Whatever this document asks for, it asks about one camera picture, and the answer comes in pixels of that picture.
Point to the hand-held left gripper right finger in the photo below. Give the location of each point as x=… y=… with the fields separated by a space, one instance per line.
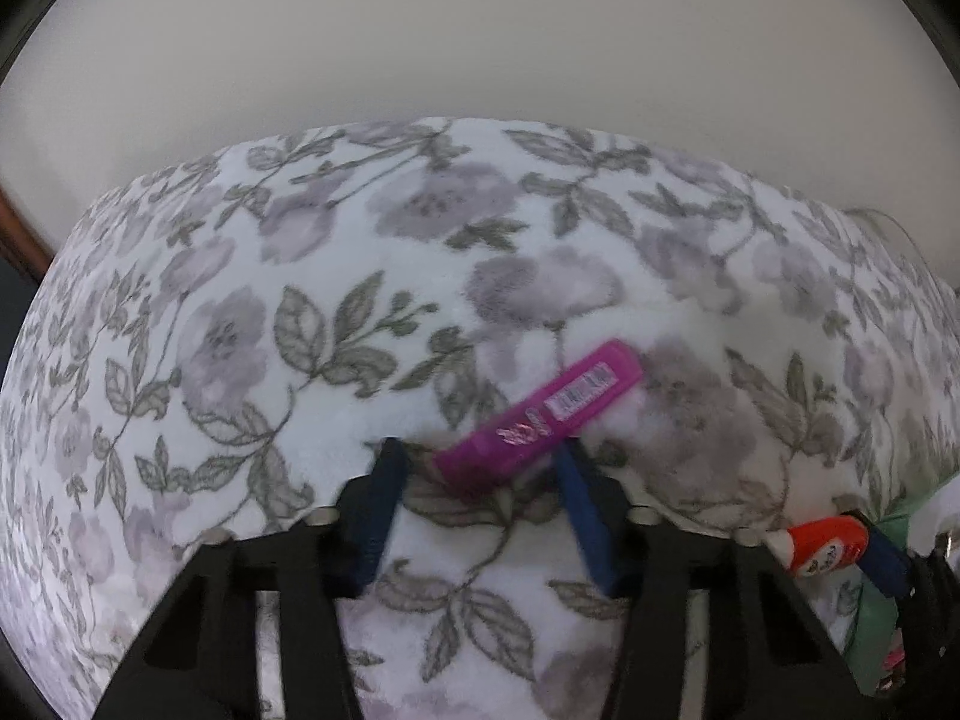
x=585 y=525

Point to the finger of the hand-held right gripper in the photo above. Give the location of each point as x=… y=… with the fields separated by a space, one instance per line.
x=886 y=561

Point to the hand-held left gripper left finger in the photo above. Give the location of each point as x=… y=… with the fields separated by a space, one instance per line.
x=379 y=510

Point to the green container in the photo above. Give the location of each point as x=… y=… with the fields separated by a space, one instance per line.
x=874 y=630

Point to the red and white small bottle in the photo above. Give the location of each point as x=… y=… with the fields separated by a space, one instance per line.
x=825 y=544

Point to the magenta lip balm tube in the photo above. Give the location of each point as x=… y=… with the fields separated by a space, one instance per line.
x=540 y=420

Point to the floral printed blanket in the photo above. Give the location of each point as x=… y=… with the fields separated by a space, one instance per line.
x=300 y=315

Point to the dark wooden furniture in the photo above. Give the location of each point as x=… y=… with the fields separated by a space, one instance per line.
x=15 y=240

